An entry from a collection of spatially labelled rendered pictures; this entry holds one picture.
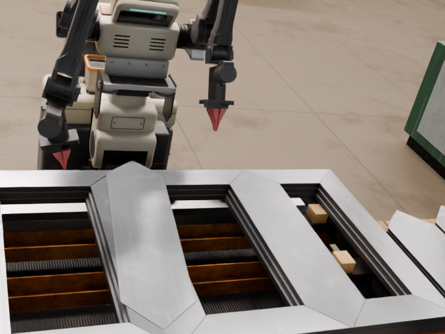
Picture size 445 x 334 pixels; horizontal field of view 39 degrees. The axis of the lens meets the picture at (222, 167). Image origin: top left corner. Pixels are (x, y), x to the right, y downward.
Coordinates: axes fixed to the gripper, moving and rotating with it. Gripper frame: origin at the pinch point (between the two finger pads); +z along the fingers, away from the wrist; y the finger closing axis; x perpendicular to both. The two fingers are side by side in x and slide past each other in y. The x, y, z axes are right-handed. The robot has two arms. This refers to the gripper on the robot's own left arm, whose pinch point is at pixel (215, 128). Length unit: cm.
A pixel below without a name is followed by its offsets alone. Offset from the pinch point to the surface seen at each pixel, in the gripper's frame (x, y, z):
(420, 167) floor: 176, 222, 22
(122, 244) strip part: -32, -36, 31
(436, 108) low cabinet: 169, 227, -20
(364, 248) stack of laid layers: -33, 37, 34
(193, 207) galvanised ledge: 15.0, -1.5, 27.9
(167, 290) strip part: -48, -28, 39
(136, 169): 1.6, -25.5, 13.8
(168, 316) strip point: -56, -30, 43
